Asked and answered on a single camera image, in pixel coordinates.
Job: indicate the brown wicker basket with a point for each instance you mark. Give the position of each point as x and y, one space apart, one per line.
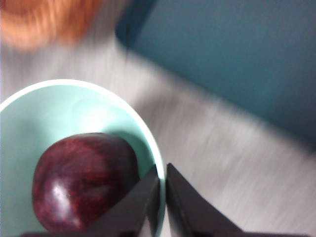
42 22

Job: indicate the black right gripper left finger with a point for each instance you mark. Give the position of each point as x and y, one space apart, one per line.
128 212

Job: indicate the teal ceramic bowl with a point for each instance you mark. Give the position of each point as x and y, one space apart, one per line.
37 118

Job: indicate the dark rectangular tray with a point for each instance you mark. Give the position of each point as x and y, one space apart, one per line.
234 61

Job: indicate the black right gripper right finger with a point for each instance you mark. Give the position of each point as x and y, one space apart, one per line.
197 212

